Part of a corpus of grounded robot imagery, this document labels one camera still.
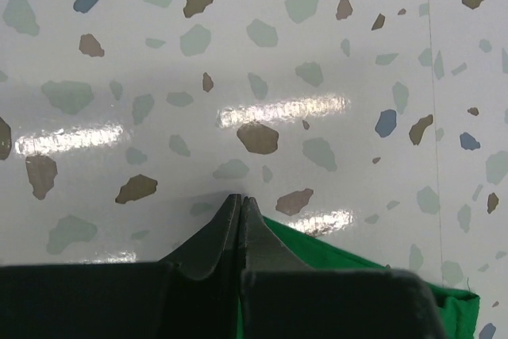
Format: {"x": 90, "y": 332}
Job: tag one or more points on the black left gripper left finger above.
{"x": 190, "y": 293}

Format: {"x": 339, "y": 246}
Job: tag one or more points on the green t shirt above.
{"x": 458, "y": 310}

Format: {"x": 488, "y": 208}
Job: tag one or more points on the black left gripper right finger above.
{"x": 283, "y": 297}

